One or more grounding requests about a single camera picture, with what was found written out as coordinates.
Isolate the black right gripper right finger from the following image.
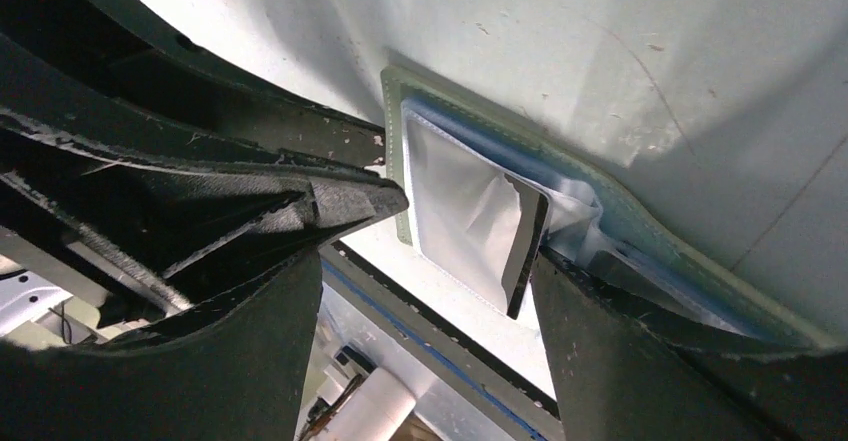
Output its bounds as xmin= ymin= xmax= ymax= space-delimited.
xmin=531 ymin=249 xmax=847 ymax=440

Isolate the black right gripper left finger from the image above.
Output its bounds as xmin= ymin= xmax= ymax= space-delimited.
xmin=1 ymin=249 xmax=322 ymax=440

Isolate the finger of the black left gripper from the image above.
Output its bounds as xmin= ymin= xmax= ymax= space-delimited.
xmin=1 ymin=0 xmax=385 ymax=167
xmin=1 ymin=113 xmax=408 ymax=344

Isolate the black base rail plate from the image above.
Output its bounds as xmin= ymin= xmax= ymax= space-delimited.
xmin=321 ymin=242 xmax=565 ymax=440

